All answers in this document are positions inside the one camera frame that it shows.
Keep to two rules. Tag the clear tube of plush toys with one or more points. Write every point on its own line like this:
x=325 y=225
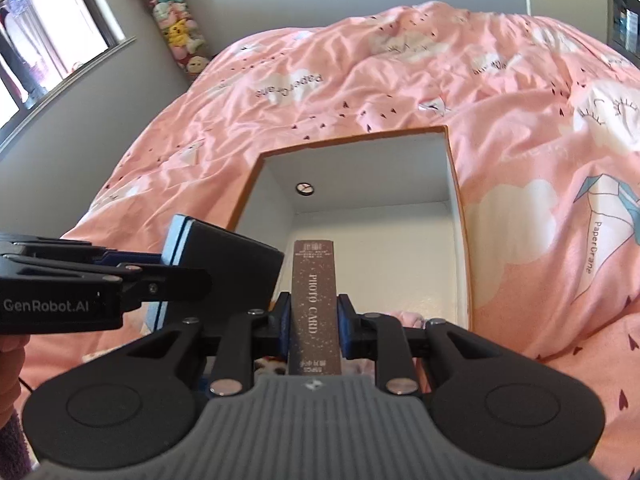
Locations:
x=175 y=30

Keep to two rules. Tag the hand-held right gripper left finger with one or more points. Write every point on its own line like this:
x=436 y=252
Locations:
x=285 y=320

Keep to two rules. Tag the pink fluffy item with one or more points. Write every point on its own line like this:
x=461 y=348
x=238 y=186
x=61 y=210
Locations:
x=410 y=318

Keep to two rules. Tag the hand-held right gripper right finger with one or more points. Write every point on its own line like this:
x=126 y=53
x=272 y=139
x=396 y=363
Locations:
x=345 y=320

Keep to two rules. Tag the black box with blue edge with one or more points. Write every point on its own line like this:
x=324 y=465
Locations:
x=230 y=255

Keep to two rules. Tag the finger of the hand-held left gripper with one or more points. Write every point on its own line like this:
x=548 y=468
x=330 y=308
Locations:
x=135 y=259
x=165 y=282

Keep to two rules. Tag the purple cloth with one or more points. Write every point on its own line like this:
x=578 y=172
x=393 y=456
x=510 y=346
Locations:
x=10 y=435

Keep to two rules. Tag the orange cardboard box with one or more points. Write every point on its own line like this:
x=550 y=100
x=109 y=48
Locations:
x=380 y=240

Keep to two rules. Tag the window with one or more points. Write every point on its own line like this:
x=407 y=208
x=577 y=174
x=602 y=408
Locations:
x=30 y=35

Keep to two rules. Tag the brown photo card box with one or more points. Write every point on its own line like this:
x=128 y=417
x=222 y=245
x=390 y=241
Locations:
x=312 y=300

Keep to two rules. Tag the pink printed duvet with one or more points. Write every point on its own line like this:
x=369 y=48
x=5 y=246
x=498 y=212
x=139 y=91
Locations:
x=400 y=85

